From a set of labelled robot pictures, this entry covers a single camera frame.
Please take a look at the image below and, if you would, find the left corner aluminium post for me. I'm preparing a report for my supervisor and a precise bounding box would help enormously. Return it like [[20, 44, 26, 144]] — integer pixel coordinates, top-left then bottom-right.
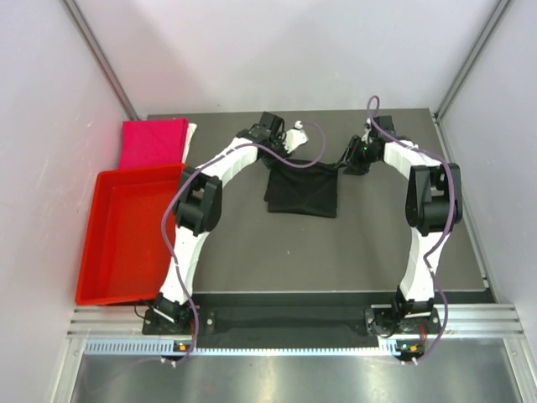
[[60, 0, 139, 120]]

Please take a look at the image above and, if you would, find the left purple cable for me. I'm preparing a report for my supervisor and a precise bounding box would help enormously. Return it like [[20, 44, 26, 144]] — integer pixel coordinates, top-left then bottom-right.
[[160, 120, 327, 358]]

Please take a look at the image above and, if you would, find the black t-shirt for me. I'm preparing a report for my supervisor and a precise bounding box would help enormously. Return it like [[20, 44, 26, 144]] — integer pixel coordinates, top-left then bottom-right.
[[263, 162, 339, 218]]

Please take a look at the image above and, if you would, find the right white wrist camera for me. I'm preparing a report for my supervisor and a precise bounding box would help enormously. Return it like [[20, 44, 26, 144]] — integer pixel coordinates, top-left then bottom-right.
[[364, 118, 373, 136]]

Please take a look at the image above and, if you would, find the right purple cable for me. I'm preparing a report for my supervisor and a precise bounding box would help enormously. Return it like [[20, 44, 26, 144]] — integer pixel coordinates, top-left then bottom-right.
[[366, 95, 460, 358]]

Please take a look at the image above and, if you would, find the grey slotted cable duct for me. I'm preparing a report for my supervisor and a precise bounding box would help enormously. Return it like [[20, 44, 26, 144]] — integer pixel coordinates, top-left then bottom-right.
[[84, 338, 418, 358]]

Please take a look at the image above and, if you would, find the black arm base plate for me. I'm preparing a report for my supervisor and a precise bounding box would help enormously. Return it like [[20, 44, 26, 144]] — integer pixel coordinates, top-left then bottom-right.
[[142, 291, 440, 349]]

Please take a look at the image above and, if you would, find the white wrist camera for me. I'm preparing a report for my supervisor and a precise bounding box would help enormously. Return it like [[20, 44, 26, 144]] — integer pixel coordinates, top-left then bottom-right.
[[283, 120, 309, 154], [364, 118, 373, 136]]

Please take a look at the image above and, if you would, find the red plastic bin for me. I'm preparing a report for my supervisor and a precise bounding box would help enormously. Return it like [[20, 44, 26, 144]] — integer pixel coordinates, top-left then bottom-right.
[[75, 165, 183, 306]]

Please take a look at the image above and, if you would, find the purple cable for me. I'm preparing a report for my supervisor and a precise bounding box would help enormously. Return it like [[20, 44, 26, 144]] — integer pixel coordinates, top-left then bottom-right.
[[366, 95, 460, 358], [160, 120, 327, 358]]

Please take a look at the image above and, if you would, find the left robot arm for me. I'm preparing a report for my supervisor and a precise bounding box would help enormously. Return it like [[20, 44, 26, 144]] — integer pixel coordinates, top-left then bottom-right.
[[153, 113, 308, 333]]

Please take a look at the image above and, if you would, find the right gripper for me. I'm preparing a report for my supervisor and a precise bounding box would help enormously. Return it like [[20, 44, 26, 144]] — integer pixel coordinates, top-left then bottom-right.
[[336, 135, 380, 176]]

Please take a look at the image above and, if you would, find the right corner aluminium post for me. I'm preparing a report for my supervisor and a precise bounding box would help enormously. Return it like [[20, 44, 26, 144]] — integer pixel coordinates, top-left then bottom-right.
[[432, 0, 513, 123]]

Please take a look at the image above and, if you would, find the folded pink t-shirt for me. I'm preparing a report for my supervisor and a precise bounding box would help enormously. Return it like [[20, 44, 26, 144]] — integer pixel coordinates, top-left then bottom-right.
[[117, 118, 189, 170]]

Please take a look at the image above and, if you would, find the corner aluminium post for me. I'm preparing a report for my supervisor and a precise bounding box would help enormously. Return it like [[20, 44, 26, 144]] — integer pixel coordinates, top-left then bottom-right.
[[60, 0, 139, 120], [432, 0, 513, 123]]

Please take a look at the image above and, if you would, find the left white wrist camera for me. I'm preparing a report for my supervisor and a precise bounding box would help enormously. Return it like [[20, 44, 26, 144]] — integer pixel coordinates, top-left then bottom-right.
[[283, 120, 309, 154]]

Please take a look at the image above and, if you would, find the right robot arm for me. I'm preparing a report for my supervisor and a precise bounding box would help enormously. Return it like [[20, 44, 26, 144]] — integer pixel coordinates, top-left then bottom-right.
[[344, 116, 462, 332]]

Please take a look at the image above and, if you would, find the aluminium frame rail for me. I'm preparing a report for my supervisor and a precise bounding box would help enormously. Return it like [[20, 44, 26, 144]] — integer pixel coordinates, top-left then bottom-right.
[[67, 304, 524, 338]]

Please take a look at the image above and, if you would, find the folded white t-shirt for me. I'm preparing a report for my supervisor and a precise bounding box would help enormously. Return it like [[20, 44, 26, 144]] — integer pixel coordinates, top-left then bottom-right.
[[181, 123, 197, 163]]

